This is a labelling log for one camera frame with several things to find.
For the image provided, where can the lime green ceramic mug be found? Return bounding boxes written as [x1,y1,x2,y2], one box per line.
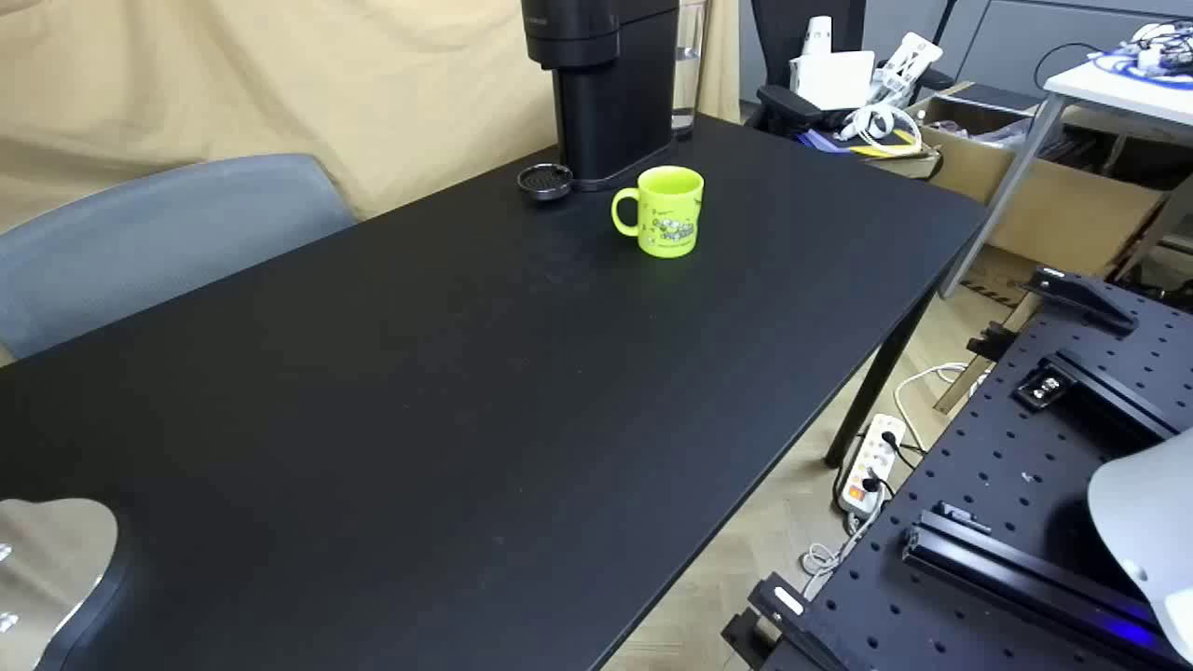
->
[607,162,708,263]

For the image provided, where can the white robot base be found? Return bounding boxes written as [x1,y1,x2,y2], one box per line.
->
[1085,426,1193,633]

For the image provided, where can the black round drip tray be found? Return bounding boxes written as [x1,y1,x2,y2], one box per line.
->
[516,161,579,208]

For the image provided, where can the black coffee machine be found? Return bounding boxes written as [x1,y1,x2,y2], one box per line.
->
[519,0,683,191]

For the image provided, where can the black table leg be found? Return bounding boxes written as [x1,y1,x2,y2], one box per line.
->
[825,288,941,473]

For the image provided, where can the white power strip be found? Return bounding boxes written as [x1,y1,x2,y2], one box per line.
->
[836,415,908,516]

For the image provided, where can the white box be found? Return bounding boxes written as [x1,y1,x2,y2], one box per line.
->
[788,47,878,115]

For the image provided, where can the white plastic bottle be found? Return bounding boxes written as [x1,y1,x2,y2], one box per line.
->
[800,11,837,60]

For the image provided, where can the black perforated breadboard base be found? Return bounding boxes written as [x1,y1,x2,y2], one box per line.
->
[719,263,1193,671]

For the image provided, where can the beige fabric backdrop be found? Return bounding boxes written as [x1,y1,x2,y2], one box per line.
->
[0,0,747,234]

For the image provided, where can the grey chair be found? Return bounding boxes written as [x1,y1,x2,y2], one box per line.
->
[0,150,361,364]

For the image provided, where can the brown cardboard box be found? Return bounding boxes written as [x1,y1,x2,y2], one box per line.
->
[921,88,1173,279]

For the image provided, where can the white side table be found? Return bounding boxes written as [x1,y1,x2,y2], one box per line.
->
[941,51,1193,302]

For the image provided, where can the white cables and devices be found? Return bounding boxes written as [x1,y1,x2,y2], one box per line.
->
[747,0,871,136]

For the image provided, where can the yellow cable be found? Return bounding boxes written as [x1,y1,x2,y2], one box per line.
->
[854,115,933,162]

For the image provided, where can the small black mount plate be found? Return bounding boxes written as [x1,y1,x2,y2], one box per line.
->
[1011,357,1081,415]

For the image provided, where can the black clamp bracket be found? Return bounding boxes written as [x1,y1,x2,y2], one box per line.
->
[1025,263,1142,338]

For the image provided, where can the black aluminium rail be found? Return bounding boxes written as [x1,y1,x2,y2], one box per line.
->
[900,504,1187,671]

